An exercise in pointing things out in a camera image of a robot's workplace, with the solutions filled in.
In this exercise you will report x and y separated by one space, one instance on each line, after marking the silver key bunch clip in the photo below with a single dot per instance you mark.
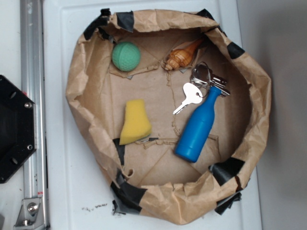
203 76

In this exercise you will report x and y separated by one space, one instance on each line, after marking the metal corner bracket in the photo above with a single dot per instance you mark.
31 215

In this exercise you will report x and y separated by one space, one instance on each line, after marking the green foam ball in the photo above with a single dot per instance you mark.
126 56

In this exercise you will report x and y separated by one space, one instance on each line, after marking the brown conch seashell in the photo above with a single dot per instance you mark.
181 58

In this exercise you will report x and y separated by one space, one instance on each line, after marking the brown paper bag bin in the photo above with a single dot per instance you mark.
146 175

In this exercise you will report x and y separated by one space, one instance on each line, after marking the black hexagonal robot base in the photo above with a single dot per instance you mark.
17 129

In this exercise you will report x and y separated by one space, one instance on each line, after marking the aluminium extrusion rail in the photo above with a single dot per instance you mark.
33 84

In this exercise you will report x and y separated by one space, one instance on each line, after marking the silver key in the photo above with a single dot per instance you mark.
193 96

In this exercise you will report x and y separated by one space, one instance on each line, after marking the yellow sponge green underside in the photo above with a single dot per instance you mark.
136 122

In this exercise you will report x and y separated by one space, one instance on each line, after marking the blue plastic bottle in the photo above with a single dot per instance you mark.
198 128

